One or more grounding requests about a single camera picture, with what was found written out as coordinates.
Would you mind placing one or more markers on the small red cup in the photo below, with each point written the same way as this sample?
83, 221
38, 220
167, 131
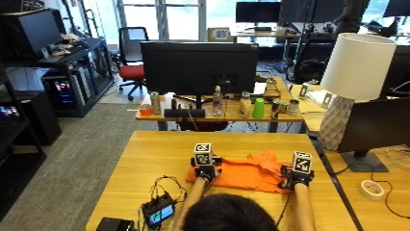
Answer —
146, 110

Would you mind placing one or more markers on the dark drink can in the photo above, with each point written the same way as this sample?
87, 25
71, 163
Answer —
276, 110

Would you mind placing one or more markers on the person's left hand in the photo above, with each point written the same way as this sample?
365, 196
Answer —
207, 173

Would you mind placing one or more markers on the white lamp shade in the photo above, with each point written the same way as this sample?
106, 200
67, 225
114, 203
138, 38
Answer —
359, 65

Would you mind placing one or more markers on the wooden desk with monitor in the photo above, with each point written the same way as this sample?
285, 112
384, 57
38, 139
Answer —
222, 114

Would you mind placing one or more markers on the computer tower with lights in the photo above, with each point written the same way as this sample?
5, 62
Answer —
64, 91

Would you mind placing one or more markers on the black background monitor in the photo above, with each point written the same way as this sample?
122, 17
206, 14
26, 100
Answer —
257, 12

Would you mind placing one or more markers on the wooden background desk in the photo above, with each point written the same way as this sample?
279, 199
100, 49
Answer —
265, 33

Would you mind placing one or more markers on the black shelf rack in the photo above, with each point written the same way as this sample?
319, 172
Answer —
68, 73

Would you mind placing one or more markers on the white marker cube left glove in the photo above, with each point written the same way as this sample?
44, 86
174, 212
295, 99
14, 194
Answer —
203, 154

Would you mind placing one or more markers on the black cabinet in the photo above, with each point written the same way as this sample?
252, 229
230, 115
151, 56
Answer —
19, 134

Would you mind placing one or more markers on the white tape roll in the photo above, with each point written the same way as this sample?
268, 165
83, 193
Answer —
372, 189

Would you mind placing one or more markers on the orange cloth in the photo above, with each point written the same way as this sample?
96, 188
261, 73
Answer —
248, 173

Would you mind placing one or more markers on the white paper sheet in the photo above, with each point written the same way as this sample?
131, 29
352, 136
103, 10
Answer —
259, 88

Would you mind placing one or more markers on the black office chair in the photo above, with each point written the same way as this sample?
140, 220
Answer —
315, 59

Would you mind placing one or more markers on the green plastic cup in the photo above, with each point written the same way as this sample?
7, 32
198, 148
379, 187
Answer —
259, 108

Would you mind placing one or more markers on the white marker cube glove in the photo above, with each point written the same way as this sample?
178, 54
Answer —
203, 154
303, 162

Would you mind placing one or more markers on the person's right hand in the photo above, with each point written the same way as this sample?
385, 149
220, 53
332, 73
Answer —
295, 180

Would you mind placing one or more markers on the large black monitor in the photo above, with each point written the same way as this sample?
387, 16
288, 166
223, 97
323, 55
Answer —
199, 68

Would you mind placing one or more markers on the black power bank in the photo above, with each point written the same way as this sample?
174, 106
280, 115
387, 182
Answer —
115, 224

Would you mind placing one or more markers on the black box on shelf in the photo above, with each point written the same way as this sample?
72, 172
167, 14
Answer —
30, 32

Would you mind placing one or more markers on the checkerboard calibration board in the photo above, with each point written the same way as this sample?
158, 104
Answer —
220, 34

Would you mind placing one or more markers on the glass mug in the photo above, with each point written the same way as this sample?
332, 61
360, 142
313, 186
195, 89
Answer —
293, 107

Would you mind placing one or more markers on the white marker cube right glove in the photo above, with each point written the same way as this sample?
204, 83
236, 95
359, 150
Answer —
303, 162

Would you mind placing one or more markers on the black monitor with stand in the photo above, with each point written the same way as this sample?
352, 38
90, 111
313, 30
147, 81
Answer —
376, 126

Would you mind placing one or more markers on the white faceted lamp base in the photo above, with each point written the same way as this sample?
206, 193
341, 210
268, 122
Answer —
336, 123

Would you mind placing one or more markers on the red office chair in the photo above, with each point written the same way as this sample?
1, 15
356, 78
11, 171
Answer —
131, 64

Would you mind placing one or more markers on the clear water bottle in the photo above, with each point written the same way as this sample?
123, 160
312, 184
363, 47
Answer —
218, 102

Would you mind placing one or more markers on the the person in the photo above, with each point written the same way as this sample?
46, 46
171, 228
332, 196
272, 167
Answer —
231, 213

